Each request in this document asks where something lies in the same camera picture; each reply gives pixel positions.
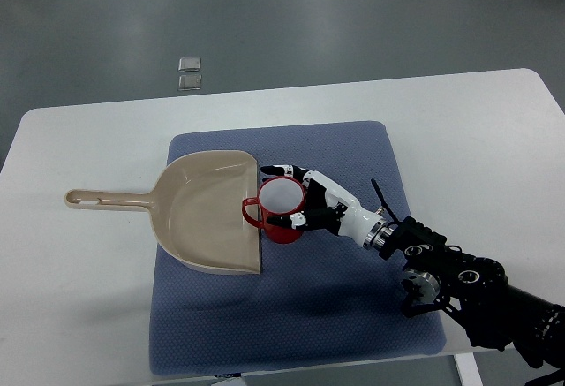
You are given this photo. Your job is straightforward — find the beige plastic dustpan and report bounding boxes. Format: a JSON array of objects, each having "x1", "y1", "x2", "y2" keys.
[{"x1": 64, "y1": 150, "x2": 261, "y2": 275}]

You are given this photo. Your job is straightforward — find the lower metal floor plate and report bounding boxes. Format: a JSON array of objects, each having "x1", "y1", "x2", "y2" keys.
[{"x1": 177, "y1": 73, "x2": 202, "y2": 91}]

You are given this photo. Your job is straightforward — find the upper metal floor plate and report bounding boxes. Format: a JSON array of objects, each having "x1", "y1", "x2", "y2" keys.
[{"x1": 177, "y1": 56, "x2": 201, "y2": 72}]

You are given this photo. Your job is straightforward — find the red mug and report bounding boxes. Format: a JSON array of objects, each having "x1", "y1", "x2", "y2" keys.
[{"x1": 242, "y1": 177, "x2": 305, "y2": 245}]

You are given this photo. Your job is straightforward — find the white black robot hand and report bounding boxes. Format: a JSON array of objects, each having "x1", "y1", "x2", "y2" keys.
[{"x1": 260, "y1": 165, "x2": 392, "y2": 248}]

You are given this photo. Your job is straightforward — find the metal floor plate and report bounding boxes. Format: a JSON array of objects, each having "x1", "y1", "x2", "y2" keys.
[
  {"x1": 177, "y1": 56, "x2": 201, "y2": 72},
  {"x1": 177, "y1": 73, "x2": 202, "y2": 91}
]

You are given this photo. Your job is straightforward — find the blue-grey fabric mat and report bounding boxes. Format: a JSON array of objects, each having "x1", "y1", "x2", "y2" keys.
[{"x1": 149, "y1": 121, "x2": 446, "y2": 375}]

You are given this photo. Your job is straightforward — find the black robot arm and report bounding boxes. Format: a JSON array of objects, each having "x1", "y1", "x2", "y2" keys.
[{"x1": 364, "y1": 216, "x2": 564, "y2": 385}]

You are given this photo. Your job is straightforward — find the white table leg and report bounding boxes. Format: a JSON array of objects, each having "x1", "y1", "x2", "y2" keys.
[{"x1": 454, "y1": 352, "x2": 483, "y2": 386}]

